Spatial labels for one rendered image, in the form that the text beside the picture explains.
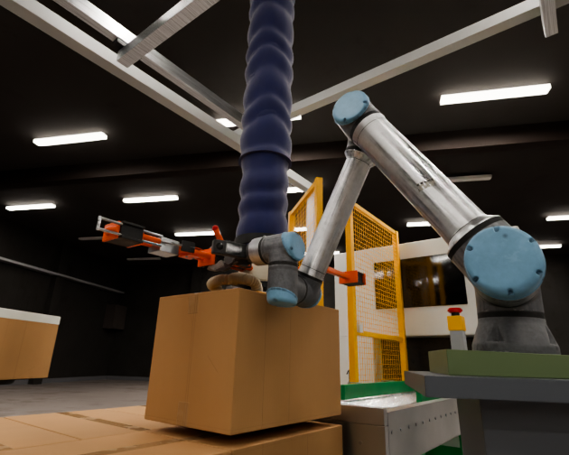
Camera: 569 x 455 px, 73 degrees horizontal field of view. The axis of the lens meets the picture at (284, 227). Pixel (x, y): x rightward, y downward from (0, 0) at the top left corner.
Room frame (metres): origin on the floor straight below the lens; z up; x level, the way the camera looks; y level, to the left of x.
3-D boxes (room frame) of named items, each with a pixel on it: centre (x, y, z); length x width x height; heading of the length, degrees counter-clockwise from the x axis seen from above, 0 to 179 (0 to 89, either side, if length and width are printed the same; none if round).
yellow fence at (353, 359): (3.46, -0.86, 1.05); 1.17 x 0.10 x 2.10; 143
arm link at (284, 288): (1.14, 0.00, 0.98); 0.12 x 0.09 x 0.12; 150
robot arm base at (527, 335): (1.00, -0.58, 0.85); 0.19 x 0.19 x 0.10
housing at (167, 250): (1.16, 0.38, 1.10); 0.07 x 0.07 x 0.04; 52
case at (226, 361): (1.51, 0.10, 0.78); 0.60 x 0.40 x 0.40; 142
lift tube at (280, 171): (1.53, 0.09, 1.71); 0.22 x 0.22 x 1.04
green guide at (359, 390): (3.16, -0.83, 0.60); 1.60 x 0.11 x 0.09; 143
